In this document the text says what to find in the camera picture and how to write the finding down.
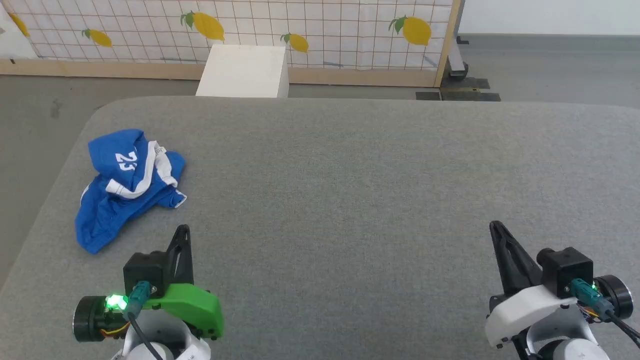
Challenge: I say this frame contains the lemon print partition screen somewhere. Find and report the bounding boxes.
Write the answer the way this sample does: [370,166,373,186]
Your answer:
[0,0,463,89]

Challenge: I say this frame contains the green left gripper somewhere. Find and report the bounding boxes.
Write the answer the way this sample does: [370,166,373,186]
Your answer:
[73,224,225,344]

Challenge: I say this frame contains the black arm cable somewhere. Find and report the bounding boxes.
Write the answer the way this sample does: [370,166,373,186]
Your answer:
[124,281,166,360]
[571,278,640,350]

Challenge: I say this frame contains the white rectangular box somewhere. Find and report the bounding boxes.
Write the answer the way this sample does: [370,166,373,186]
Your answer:
[195,44,290,99]

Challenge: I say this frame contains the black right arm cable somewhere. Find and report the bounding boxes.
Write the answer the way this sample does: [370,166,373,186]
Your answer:
[571,278,640,350]

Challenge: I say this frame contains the grey fabric sofa cushion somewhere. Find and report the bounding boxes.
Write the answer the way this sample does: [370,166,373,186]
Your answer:
[0,95,640,360]

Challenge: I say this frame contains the grey stand foot with caster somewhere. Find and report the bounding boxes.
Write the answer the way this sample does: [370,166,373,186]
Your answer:
[447,36,471,82]

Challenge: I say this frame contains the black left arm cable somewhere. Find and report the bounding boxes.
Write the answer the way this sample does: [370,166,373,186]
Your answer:
[124,281,166,360]

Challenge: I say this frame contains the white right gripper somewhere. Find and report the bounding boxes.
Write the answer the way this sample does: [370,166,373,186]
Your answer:
[483,220,634,350]

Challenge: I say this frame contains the long black floor mat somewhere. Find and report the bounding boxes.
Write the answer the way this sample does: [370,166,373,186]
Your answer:
[440,89,501,103]

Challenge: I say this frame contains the black floor mat under foot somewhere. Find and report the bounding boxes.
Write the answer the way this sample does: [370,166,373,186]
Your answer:
[442,76,491,91]

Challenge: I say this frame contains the blue sports shorts number 23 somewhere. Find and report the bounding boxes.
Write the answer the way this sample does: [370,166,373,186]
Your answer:
[75,129,188,255]

